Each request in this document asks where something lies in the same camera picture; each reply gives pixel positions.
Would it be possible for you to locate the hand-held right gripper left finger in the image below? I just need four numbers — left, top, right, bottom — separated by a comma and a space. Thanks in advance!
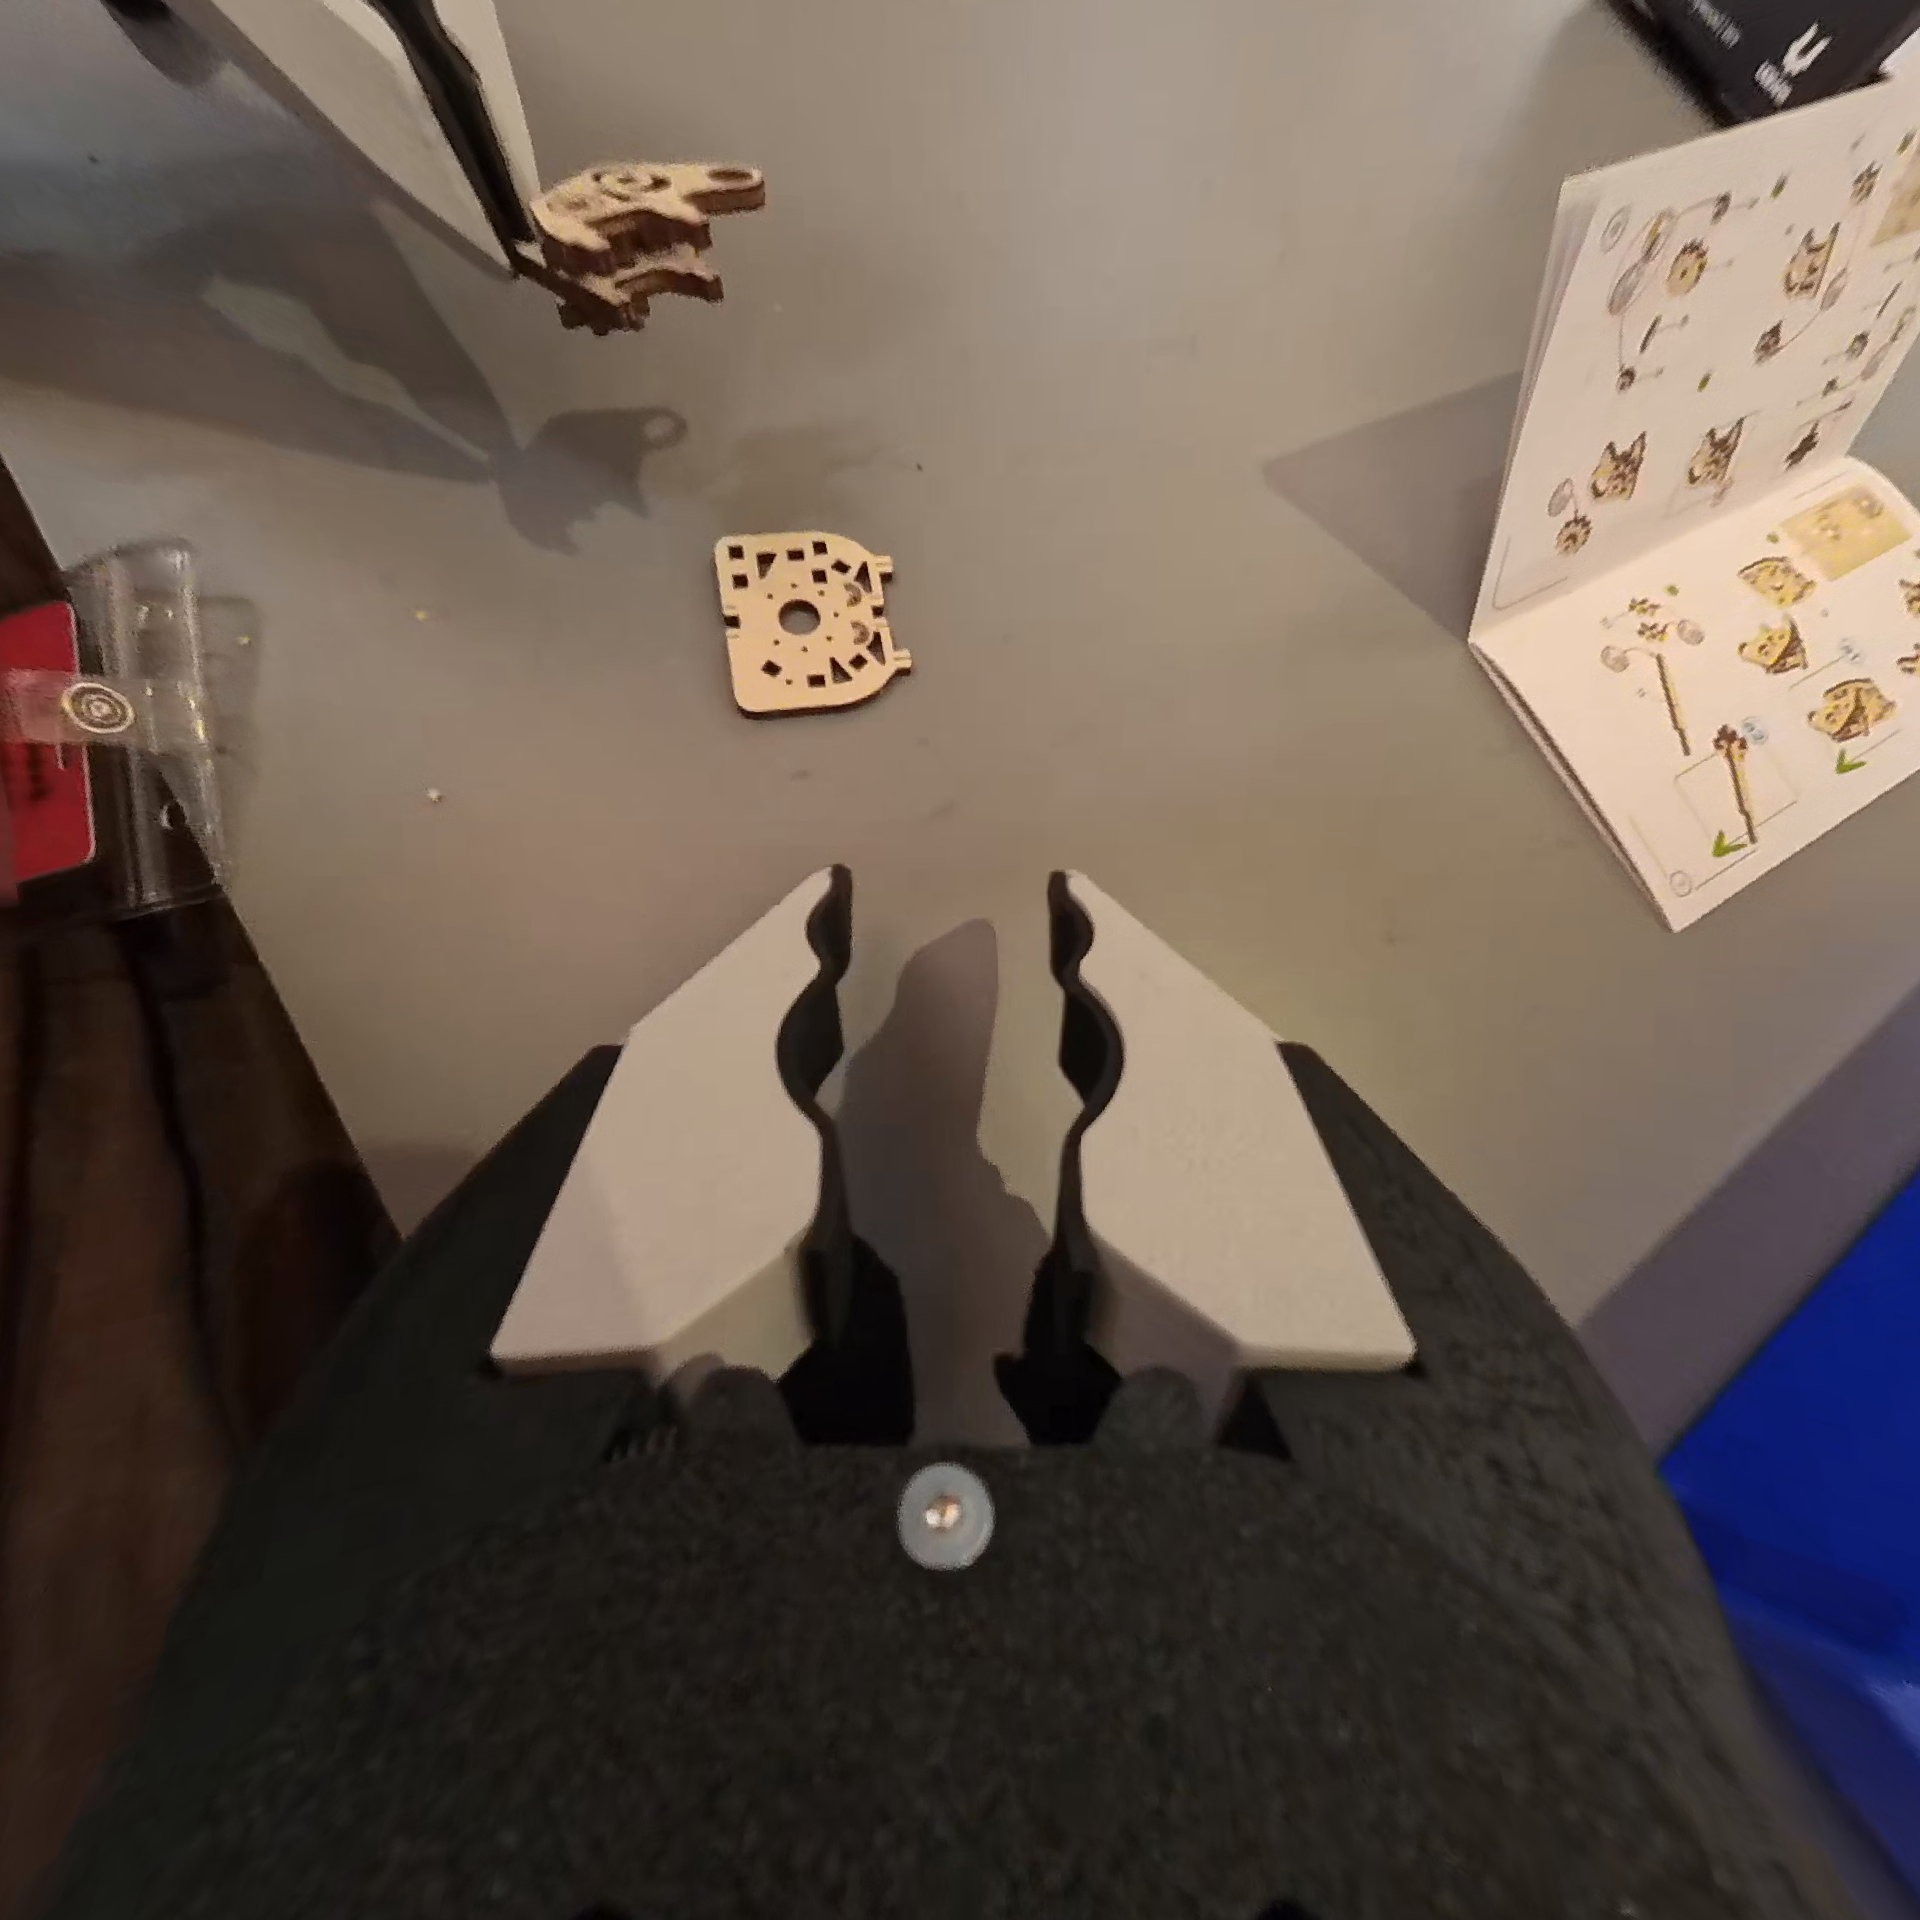
489, 863, 860, 1383

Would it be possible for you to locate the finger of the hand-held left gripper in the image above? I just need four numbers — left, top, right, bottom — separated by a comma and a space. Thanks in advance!
194, 0, 540, 282
411, 0, 544, 250

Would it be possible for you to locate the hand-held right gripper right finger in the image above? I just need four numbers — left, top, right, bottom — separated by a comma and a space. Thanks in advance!
1044, 869, 1419, 1376

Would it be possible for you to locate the assembled wooden model piece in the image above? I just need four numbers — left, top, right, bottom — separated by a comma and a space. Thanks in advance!
528, 160, 769, 336

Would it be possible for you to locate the perforated wooden plate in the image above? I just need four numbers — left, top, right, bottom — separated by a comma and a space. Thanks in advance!
710, 528, 915, 720

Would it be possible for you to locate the brown clothing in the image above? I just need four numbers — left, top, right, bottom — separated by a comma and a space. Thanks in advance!
0, 451, 408, 1920

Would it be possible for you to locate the blue plastic bin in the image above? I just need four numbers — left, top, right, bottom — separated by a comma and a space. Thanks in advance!
1657, 1170, 1920, 1920

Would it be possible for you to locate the red card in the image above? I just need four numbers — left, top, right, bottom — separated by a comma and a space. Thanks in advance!
0, 598, 96, 906

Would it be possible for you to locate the open instruction booklet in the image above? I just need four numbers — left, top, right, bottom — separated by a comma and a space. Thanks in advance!
1468, 66, 1920, 934

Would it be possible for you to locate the black cardboard box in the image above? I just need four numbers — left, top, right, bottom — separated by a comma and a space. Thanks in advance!
1604, 0, 1920, 126

